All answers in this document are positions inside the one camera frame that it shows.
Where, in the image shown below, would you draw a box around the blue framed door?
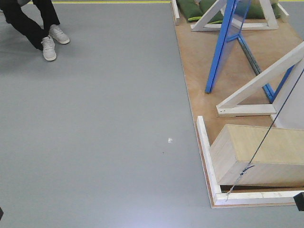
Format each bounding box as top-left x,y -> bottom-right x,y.
205,0 -> 251,93

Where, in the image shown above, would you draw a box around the near white triangular brace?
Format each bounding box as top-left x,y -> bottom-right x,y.
216,43 -> 304,117

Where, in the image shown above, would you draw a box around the white triangular brace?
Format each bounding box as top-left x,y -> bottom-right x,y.
216,43 -> 304,117
190,0 -> 278,32

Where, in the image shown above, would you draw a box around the far white triangular brace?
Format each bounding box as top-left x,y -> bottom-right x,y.
190,0 -> 278,32

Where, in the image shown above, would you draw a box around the plywood base platform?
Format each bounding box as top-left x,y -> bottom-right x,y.
171,0 -> 304,209

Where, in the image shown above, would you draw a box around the white border batten near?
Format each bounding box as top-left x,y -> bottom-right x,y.
196,116 -> 304,208

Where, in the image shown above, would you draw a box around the white border batten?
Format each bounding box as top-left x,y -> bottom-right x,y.
171,0 -> 180,26
196,116 -> 304,208

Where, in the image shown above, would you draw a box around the white border batten far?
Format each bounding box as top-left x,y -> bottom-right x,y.
171,0 -> 180,26

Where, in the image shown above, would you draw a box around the green sandbag left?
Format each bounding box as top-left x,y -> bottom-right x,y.
177,0 -> 203,22

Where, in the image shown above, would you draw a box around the green sandbag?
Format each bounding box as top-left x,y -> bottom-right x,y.
199,0 -> 223,24
177,0 -> 203,22

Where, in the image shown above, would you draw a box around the green sandbag right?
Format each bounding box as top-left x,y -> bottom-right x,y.
199,0 -> 223,24

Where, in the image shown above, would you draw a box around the white sneaker left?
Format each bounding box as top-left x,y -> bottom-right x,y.
41,36 -> 57,61

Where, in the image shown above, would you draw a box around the white sneaker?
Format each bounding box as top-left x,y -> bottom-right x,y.
41,36 -> 57,61
49,25 -> 70,45

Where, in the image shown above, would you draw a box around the white sneaker right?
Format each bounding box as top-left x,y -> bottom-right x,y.
49,25 -> 70,45

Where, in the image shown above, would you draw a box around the light wooden box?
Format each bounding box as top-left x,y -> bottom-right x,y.
209,124 -> 304,187

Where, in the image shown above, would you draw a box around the black robot part right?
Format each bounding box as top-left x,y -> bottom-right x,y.
293,192 -> 304,211

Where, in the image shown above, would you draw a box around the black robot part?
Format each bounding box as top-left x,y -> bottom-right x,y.
0,207 -> 4,220
293,192 -> 304,211

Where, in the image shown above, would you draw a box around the person's black trousers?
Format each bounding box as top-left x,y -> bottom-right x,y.
0,0 -> 60,50

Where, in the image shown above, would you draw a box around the black robot part left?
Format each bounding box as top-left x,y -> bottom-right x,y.
0,207 -> 4,220

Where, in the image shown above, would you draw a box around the dark guy rope near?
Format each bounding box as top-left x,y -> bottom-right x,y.
225,67 -> 304,198

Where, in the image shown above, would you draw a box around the blue floor hinge rail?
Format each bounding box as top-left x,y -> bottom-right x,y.
237,35 -> 275,103

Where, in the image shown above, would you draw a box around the white wall panel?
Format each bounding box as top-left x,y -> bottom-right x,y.
273,61 -> 304,130

